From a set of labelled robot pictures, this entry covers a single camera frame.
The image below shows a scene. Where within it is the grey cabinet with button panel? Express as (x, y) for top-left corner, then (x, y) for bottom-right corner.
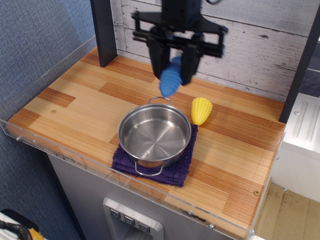
(49, 155), (228, 240)

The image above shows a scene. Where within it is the yellow object bottom left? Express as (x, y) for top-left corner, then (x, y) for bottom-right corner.
(28, 228), (45, 240)

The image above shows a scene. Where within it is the stainless steel pot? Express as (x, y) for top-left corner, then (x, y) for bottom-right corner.
(117, 97), (192, 177)

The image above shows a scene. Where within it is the black right frame post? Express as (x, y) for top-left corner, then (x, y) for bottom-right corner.
(278, 5), (320, 124)

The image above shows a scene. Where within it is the black frame post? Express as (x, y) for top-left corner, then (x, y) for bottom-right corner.
(278, 5), (320, 124)
(90, 0), (118, 67)

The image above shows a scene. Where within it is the purple folded cloth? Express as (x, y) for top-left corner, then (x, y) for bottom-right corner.
(110, 123), (199, 188)

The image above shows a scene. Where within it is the blue handled grey spatula fork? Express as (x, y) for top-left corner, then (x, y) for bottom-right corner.
(159, 56), (183, 98)

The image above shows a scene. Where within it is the yellow toy corn cob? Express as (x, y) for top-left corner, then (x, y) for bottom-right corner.
(191, 97), (213, 126)

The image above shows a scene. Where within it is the black braided cable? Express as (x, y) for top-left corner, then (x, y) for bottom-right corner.
(0, 219), (32, 240)

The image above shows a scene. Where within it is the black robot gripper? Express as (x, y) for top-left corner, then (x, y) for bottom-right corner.
(131, 0), (228, 86)

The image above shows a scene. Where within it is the white appliance at right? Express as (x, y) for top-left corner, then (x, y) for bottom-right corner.
(270, 93), (320, 202)

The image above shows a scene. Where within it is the black left frame post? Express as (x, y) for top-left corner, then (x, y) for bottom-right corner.
(90, 0), (118, 67)

